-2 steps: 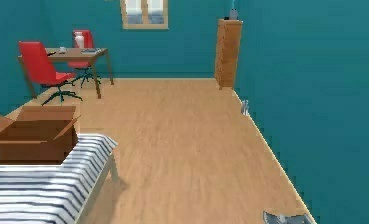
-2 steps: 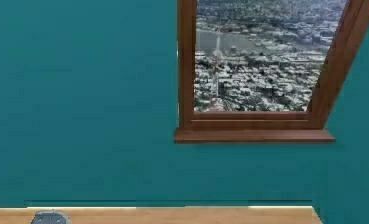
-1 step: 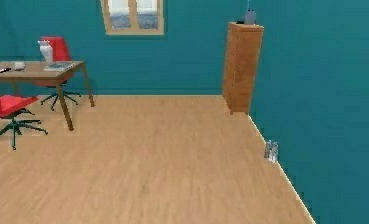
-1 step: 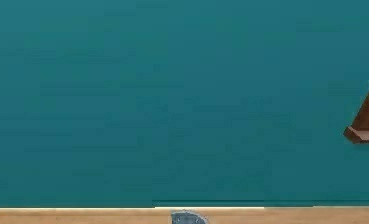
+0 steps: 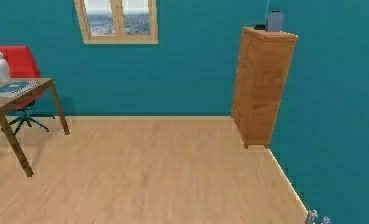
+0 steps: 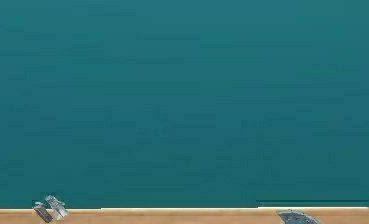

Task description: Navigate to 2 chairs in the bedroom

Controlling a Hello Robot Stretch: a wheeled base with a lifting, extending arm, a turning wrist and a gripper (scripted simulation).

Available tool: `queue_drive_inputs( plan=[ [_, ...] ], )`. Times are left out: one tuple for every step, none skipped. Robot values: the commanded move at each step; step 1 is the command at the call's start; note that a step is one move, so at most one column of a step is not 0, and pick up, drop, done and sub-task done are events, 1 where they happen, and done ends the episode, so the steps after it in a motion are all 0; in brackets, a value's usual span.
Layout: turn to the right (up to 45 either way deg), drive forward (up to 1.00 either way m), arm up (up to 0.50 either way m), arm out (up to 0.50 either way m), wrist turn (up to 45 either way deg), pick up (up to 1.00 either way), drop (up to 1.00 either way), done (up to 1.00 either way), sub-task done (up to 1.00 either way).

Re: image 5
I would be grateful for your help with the blue spiral notebook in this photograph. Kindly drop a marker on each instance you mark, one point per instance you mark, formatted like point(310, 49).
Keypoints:
point(12, 87)

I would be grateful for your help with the red office chair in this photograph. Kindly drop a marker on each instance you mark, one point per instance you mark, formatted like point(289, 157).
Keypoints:
point(20, 65)

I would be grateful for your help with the grey blue small plant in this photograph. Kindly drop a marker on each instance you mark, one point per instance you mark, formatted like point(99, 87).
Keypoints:
point(317, 218)

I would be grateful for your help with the small black flat object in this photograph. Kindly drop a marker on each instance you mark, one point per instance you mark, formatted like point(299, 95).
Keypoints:
point(259, 27)

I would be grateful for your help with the tall wooden cabinet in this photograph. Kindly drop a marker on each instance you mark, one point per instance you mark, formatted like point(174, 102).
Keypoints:
point(262, 86)

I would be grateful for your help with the grey blue vase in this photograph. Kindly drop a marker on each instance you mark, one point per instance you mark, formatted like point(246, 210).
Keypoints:
point(274, 21)

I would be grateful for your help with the brown wooden table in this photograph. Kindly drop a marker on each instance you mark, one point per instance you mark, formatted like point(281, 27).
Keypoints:
point(17, 100)

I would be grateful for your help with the wooden framed window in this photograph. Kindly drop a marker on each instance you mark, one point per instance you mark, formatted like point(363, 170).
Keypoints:
point(118, 20)

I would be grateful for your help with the white rounded object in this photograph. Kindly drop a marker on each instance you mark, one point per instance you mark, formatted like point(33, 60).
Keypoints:
point(0, 67)

